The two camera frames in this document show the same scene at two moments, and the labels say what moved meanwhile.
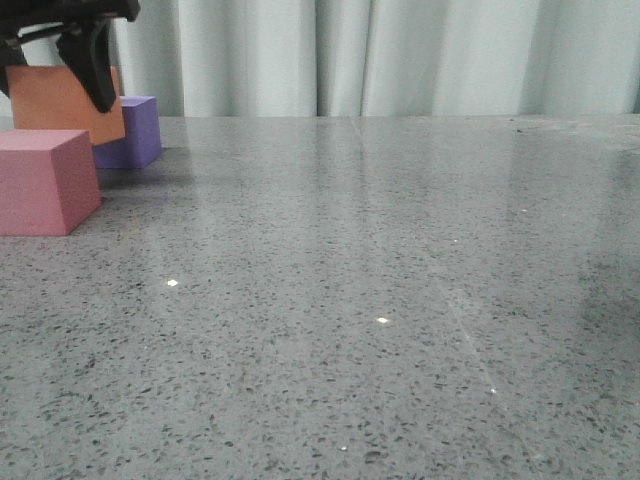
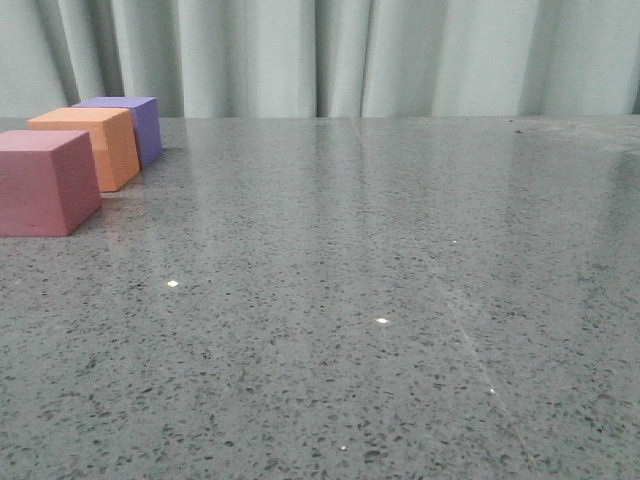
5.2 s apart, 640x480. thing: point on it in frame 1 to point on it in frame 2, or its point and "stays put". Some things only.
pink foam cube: [49, 181] stays put
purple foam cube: [141, 138] stays put
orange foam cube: [50, 98] to [112, 135]
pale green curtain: [373, 57] stays put
